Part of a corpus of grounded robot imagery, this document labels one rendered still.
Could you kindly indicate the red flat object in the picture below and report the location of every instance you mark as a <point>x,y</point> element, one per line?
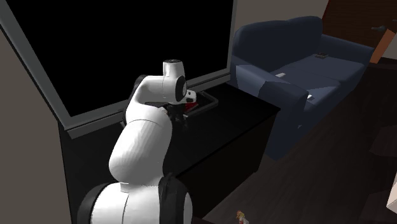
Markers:
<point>191,106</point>

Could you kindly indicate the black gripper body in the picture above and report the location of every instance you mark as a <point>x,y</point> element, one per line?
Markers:
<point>176,114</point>

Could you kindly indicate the black low cabinet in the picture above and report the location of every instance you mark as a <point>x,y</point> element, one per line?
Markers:
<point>229,124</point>

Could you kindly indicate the dark remote control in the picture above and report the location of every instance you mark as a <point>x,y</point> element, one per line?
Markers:
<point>321,56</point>

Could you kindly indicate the dark window with grey frame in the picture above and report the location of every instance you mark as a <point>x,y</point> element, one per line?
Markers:
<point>124,46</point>

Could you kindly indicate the white box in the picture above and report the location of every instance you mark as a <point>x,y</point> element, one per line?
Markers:
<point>392,198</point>

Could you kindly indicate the black tray with grey rim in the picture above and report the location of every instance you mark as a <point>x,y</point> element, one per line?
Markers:
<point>213,100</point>

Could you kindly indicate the dark brown wooden door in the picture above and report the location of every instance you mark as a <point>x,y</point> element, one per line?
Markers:
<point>350,18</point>

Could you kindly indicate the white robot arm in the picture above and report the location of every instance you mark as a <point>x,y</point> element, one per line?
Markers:
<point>139,145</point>

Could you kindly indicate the small white flat object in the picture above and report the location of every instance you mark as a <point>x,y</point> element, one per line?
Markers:
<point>280,75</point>
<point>310,97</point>

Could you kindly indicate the dark blue sofa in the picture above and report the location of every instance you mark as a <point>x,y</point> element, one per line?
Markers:
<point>279,40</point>

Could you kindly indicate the small colourful figure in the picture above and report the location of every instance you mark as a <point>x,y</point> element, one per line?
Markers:
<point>242,217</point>

